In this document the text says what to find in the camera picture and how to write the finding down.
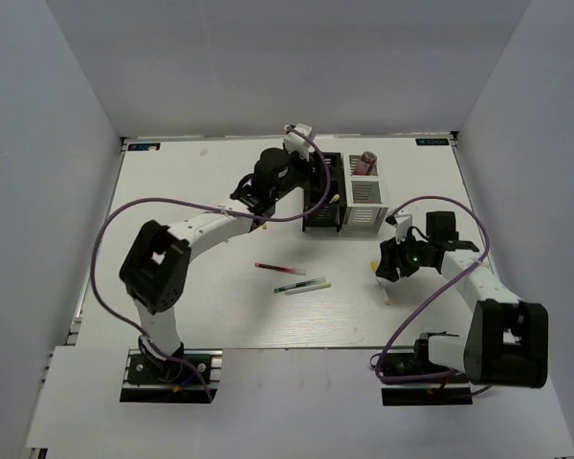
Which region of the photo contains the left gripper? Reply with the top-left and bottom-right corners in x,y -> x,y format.
271,147 -> 336,203

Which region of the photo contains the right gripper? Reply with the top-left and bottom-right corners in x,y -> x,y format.
376,229 -> 433,282

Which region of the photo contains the pale yellow capped marker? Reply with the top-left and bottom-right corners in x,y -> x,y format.
285,282 -> 332,295

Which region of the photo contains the red orange pen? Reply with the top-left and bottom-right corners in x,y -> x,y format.
254,262 -> 306,276

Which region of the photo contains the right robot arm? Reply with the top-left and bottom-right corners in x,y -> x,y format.
375,211 -> 549,388

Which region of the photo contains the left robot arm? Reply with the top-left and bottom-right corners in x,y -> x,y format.
119,147 -> 327,382

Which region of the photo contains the white slotted organizer box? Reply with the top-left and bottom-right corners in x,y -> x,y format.
342,154 -> 388,236

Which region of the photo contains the black slotted organizer box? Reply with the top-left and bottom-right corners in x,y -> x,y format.
301,152 -> 348,234

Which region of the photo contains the green capped marker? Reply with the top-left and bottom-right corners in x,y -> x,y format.
274,276 -> 326,294

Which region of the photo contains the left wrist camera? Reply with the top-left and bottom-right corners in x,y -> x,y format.
283,123 -> 315,161

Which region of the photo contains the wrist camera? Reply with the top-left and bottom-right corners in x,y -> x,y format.
386,213 -> 412,244
283,123 -> 315,161

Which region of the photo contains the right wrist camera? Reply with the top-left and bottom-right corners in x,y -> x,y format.
386,213 -> 412,244

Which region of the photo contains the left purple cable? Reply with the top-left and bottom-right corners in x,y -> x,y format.
91,122 -> 331,402

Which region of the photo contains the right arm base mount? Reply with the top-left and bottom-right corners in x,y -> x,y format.
380,333 -> 473,407

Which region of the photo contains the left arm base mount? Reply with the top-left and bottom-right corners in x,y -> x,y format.
120,349 -> 223,404

